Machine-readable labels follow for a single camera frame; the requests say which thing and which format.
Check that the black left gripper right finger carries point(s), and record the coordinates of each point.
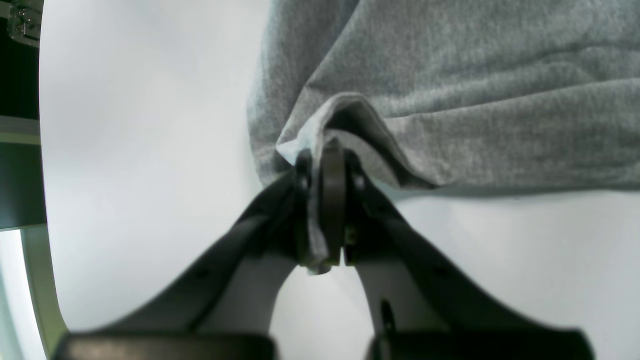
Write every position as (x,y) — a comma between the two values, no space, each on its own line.
(422,306)

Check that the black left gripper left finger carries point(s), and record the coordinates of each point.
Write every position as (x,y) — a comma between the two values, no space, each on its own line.
(221,306)

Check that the grey T-shirt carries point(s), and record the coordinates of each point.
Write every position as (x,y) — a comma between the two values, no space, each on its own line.
(525,113)

